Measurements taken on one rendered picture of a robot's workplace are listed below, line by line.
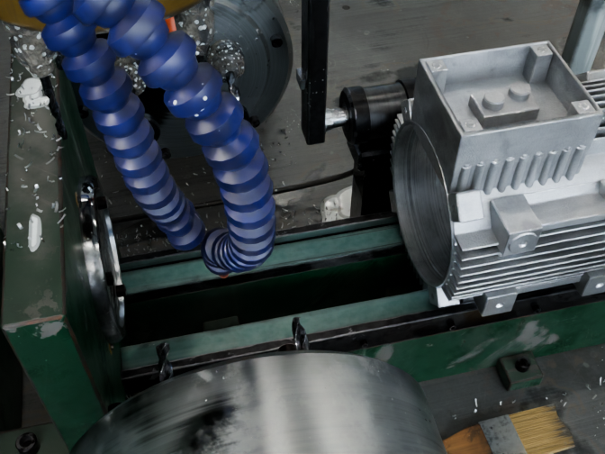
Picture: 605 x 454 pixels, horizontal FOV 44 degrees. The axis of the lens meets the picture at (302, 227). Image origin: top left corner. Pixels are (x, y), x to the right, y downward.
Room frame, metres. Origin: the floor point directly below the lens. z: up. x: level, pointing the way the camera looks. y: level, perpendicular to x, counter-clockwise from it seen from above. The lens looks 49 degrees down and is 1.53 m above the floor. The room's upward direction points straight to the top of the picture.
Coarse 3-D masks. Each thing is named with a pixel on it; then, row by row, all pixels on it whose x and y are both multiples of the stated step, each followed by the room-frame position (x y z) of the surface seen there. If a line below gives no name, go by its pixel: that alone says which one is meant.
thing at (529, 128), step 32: (448, 64) 0.52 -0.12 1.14; (480, 64) 0.53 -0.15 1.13; (512, 64) 0.54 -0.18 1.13; (544, 64) 0.53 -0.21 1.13; (416, 96) 0.51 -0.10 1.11; (448, 96) 0.51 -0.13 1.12; (480, 96) 0.49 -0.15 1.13; (512, 96) 0.49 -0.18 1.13; (544, 96) 0.51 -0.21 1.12; (576, 96) 0.48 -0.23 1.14; (416, 128) 0.50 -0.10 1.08; (448, 128) 0.44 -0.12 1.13; (480, 128) 0.43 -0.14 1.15; (512, 128) 0.43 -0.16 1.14; (544, 128) 0.44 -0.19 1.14; (576, 128) 0.45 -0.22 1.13; (448, 160) 0.43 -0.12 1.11; (480, 160) 0.43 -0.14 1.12; (512, 160) 0.43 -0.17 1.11; (544, 160) 0.44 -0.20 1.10; (576, 160) 0.44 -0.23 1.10; (448, 192) 0.42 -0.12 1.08
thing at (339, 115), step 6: (336, 108) 0.60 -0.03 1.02; (342, 108) 0.60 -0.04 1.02; (336, 114) 0.59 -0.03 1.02; (342, 114) 0.59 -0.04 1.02; (330, 120) 0.58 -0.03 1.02; (336, 120) 0.58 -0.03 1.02; (342, 120) 0.58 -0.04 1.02; (330, 126) 0.58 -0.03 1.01; (336, 126) 0.58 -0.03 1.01; (342, 126) 0.59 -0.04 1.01
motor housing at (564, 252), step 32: (416, 160) 0.55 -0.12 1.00; (416, 192) 0.53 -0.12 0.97; (512, 192) 0.43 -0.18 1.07; (544, 192) 0.43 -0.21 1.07; (576, 192) 0.44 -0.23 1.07; (416, 224) 0.50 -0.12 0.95; (448, 224) 0.51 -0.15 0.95; (480, 224) 0.41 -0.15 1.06; (544, 224) 0.40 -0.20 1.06; (576, 224) 0.41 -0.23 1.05; (416, 256) 0.47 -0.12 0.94; (448, 256) 0.47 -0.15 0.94; (480, 256) 0.39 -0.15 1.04; (512, 256) 0.39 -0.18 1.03; (544, 256) 0.40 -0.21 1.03; (576, 256) 0.41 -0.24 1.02; (448, 288) 0.39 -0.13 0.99; (480, 288) 0.39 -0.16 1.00
